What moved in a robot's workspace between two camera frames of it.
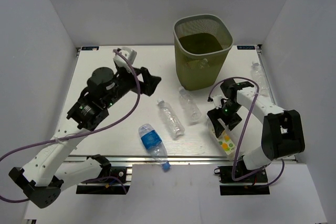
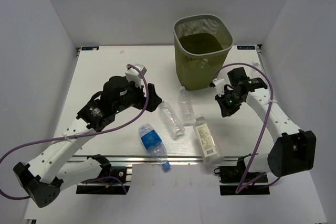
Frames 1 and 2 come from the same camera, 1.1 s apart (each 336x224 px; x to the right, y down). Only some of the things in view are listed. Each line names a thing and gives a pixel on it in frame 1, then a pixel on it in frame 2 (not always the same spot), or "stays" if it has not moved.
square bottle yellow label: x=227 y=143 to x=207 y=144
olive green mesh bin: x=202 y=43 stays
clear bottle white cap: x=201 y=63 stays
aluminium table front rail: x=134 y=159 stays
